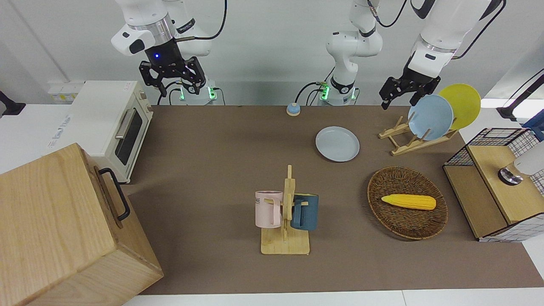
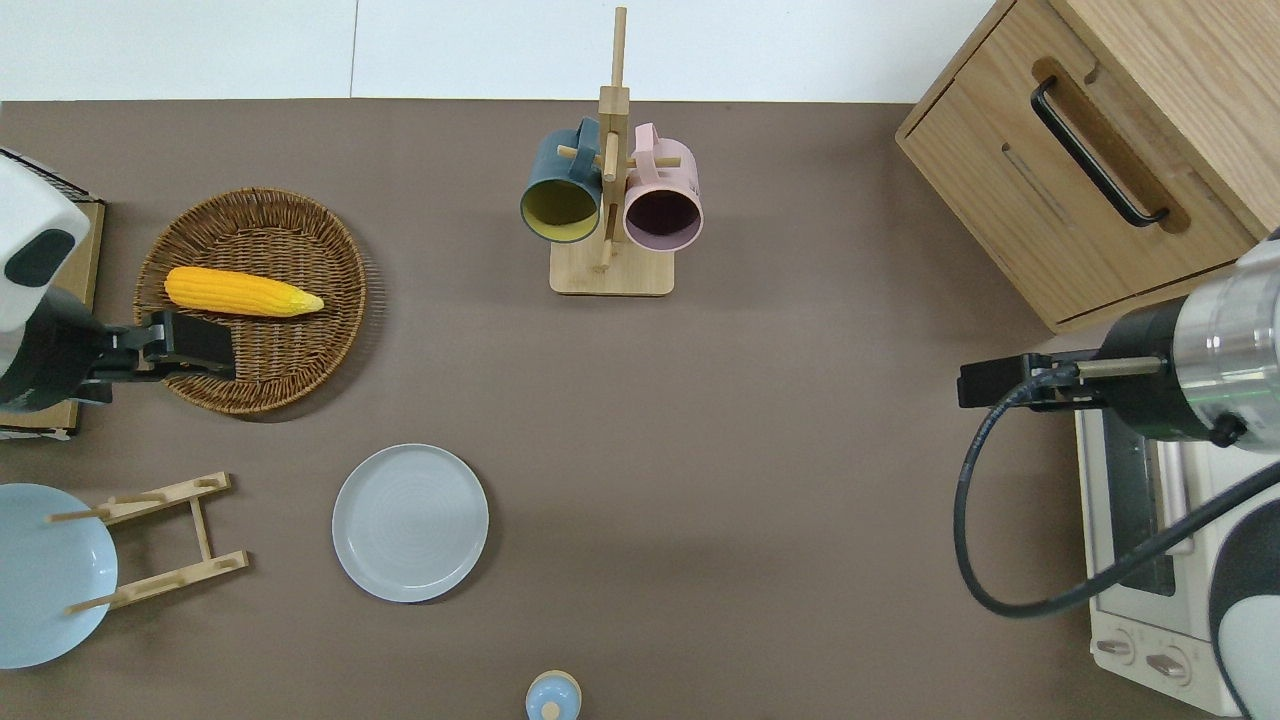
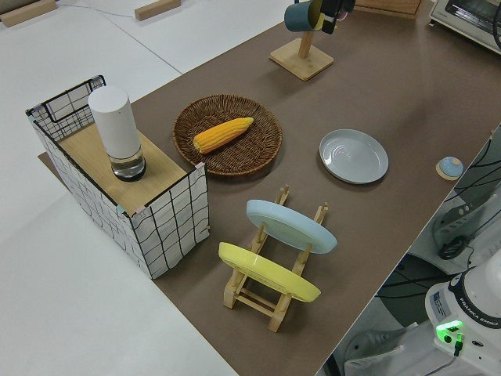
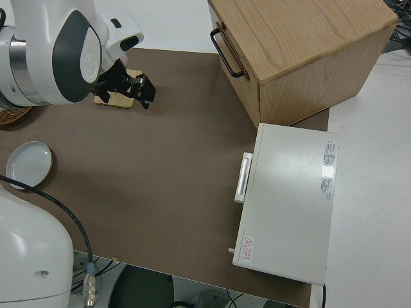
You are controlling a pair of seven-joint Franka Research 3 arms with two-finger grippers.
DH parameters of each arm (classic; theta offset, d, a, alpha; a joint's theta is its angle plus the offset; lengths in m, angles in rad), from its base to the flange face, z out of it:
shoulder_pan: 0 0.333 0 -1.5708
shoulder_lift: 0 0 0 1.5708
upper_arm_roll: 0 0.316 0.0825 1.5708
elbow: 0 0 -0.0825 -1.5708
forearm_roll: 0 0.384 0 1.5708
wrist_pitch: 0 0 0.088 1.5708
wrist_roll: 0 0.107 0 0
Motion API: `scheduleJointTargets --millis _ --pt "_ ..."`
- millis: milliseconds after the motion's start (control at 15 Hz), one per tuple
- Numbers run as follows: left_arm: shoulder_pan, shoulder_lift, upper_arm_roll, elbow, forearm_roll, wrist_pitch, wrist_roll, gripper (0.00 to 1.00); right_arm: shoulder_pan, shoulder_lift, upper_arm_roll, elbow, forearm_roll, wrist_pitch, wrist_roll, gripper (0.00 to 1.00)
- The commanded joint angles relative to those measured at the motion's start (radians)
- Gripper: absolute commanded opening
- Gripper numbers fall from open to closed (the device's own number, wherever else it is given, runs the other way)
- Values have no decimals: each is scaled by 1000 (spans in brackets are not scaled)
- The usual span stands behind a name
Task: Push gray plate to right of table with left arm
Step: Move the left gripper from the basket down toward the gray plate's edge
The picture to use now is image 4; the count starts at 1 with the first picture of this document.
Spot white oven door handle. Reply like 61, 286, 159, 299
234, 151, 254, 203

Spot small square wooden board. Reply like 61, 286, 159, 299
93, 69, 143, 110

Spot brown table mat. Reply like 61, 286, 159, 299
0, 47, 331, 308

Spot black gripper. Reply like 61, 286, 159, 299
92, 60, 157, 110

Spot light wooden drawer box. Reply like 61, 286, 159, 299
207, 0, 399, 128

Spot black round floor base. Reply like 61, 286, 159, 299
109, 265, 175, 308

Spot black cable with metal connector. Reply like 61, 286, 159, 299
0, 175, 99, 308

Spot brown wicker basket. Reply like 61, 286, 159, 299
0, 105, 35, 126

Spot white toaster oven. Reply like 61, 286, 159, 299
232, 123, 341, 287

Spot thin black floor cables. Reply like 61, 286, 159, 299
71, 252, 121, 293

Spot gray round plate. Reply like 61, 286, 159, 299
5, 141, 55, 191

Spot black metal drawer handle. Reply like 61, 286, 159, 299
209, 27, 245, 79

